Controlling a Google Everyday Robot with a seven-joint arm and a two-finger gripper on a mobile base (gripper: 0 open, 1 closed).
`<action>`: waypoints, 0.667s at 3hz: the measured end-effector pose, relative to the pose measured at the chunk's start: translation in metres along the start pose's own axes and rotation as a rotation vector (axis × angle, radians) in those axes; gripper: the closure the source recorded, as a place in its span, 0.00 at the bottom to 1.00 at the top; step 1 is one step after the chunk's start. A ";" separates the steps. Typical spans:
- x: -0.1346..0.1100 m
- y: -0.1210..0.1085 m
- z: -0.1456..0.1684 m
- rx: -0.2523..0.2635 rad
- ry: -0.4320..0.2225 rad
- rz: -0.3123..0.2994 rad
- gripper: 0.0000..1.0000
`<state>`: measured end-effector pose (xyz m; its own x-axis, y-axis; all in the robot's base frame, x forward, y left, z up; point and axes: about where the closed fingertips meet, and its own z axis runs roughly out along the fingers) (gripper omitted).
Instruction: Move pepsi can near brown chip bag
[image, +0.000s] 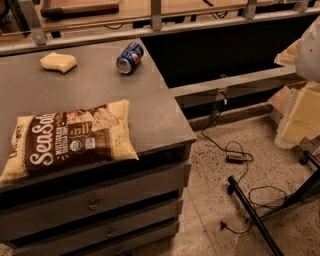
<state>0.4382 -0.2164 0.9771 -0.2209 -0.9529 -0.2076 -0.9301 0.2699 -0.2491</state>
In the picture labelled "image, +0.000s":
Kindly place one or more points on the grey drawer cabinet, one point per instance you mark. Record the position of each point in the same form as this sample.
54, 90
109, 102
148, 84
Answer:
105, 208

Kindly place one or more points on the yellow sponge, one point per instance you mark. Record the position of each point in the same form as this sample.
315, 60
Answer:
58, 62

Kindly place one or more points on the black metal stand leg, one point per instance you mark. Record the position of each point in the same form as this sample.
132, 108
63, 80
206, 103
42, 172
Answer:
297, 197

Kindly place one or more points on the black power adapter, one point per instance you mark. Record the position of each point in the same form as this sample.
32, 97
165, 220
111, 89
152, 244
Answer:
235, 159

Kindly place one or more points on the brown sea salt chip bag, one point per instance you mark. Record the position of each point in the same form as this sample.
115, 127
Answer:
57, 141

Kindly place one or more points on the cardboard box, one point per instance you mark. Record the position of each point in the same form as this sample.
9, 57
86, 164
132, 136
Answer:
283, 100

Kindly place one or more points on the metal rail frame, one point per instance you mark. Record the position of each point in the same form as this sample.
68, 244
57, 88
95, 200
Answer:
77, 35

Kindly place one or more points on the blue pepsi can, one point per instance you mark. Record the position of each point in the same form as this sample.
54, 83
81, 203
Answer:
130, 58

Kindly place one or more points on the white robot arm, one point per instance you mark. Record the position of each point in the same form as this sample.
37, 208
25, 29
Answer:
304, 54

